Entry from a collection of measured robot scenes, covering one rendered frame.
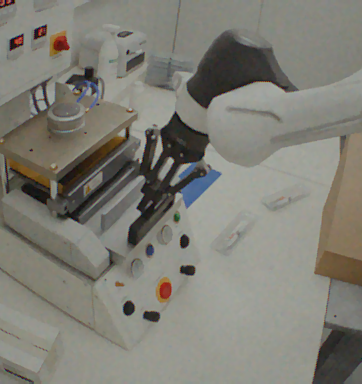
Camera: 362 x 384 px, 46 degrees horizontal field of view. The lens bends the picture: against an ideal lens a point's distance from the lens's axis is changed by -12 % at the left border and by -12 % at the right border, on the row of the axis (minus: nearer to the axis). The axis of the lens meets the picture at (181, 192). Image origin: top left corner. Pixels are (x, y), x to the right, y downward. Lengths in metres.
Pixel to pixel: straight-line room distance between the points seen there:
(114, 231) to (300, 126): 0.47
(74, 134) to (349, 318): 0.78
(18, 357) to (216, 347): 0.43
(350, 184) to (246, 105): 0.69
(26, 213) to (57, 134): 0.16
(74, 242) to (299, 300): 0.58
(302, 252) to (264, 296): 0.21
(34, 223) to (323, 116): 0.57
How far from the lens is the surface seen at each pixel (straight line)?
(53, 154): 0.85
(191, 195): 1.35
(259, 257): 1.22
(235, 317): 1.07
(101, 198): 0.93
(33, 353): 0.88
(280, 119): 0.55
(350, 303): 1.20
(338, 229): 1.18
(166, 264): 1.04
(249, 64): 0.65
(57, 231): 0.85
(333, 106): 0.54
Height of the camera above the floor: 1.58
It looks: 38 degrees down
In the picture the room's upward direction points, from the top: 9 degrees clockwise
